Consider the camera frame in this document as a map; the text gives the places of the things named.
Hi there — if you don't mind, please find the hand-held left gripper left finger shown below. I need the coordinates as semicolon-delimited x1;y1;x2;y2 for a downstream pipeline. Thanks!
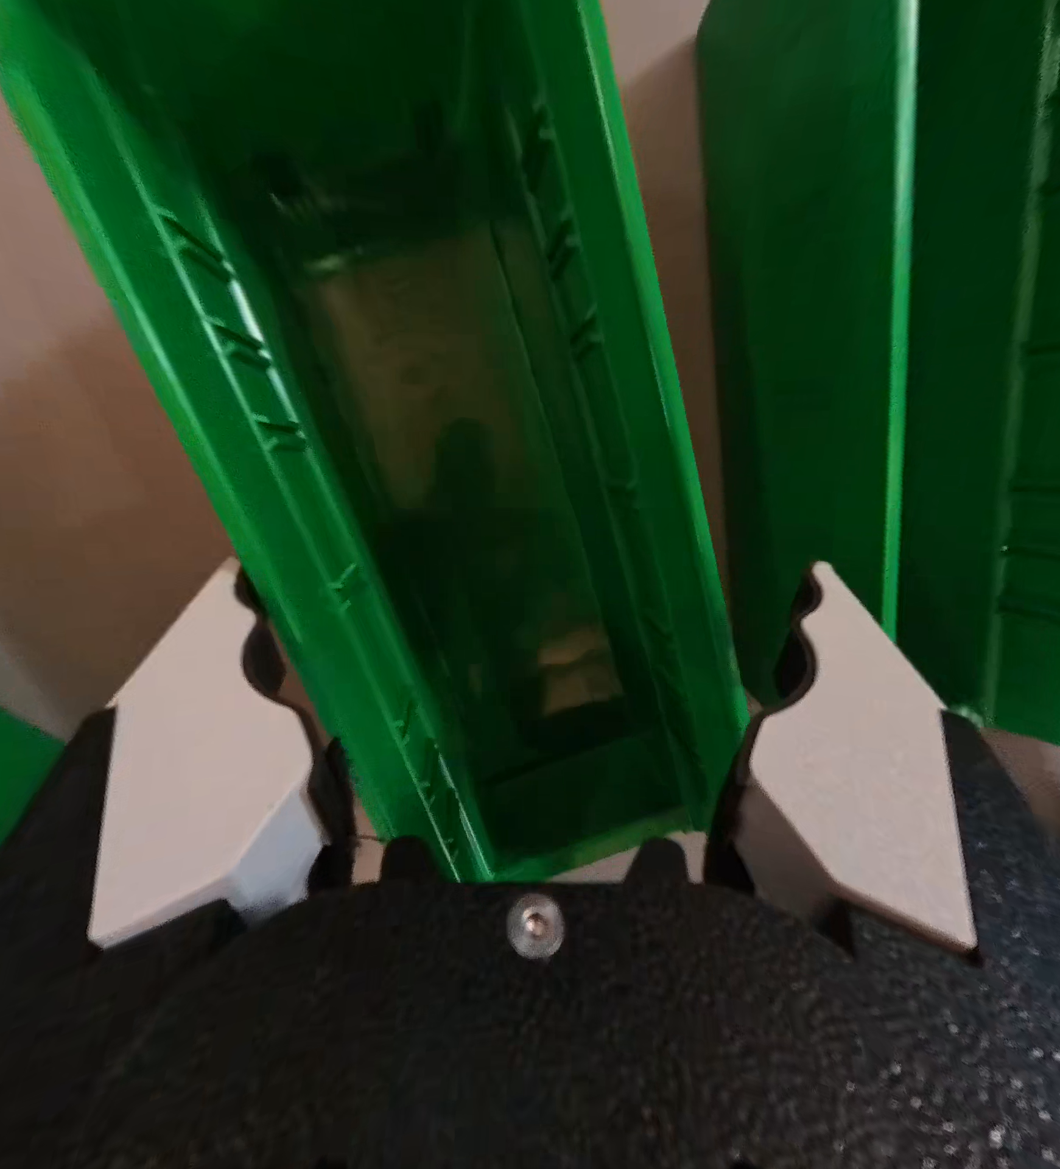
88;556;354;951

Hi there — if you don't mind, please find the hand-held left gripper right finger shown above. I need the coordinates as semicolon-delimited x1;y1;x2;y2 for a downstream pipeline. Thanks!
705;561;981;956

